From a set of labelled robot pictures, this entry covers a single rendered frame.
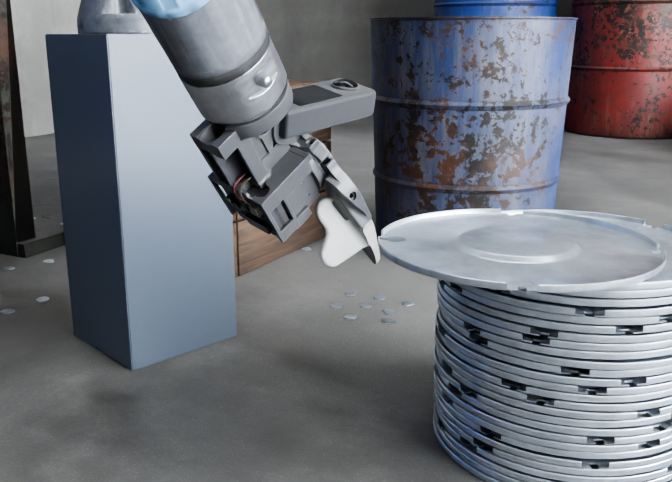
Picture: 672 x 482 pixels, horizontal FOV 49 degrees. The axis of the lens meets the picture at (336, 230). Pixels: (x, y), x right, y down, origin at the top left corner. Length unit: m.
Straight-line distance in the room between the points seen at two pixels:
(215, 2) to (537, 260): 0.40
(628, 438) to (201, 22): 0.54
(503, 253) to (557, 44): 0.80
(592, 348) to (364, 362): 0.42
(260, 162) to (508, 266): 0.27
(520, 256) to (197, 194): 0.50
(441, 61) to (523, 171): 0.27
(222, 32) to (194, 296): 0.63
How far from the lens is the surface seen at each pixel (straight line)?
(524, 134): 1.47
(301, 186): 0.64
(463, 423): 0.84
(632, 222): 0.98
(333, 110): 0.64
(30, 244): 1.68
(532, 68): 1.46
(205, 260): 1.10
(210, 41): 0.53
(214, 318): 1.13
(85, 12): 1.07
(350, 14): 4.55
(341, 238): 0.67
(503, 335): 0.75
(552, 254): 0.76
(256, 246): 1.47
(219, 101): 0.56
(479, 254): 0.76
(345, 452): 0.87
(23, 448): 0.94
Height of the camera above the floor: 0.45
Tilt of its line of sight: 15 degrees down
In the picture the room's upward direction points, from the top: straight up
